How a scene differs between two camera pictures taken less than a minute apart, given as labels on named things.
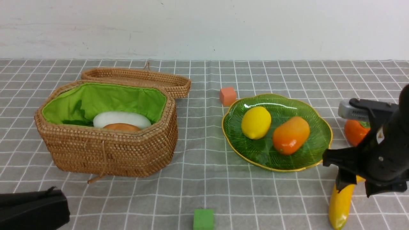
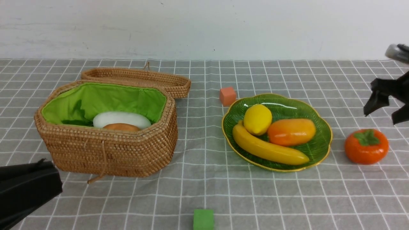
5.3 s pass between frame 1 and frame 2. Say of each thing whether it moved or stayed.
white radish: stayed
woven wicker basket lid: stayed
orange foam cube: stayed
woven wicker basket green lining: stayed
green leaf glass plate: stayed
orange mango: moved
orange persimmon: moved
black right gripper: moved
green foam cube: stayed
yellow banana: moved
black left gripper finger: moved
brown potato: stayed
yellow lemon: stayed
